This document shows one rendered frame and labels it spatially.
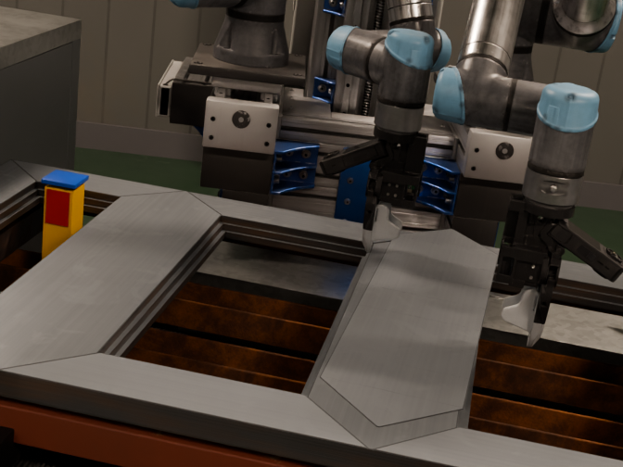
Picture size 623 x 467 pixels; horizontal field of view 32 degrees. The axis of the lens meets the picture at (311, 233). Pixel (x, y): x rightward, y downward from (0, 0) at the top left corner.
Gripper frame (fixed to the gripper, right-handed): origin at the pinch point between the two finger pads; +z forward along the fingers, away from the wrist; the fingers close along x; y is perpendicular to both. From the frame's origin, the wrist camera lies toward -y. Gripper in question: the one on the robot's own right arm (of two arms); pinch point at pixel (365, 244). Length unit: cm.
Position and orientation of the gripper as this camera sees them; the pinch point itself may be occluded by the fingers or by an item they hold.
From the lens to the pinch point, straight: 180.7
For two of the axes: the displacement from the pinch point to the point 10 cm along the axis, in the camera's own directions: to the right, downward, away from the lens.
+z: -1.3, 9.3, 3.4
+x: 1.9, -3.2, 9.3
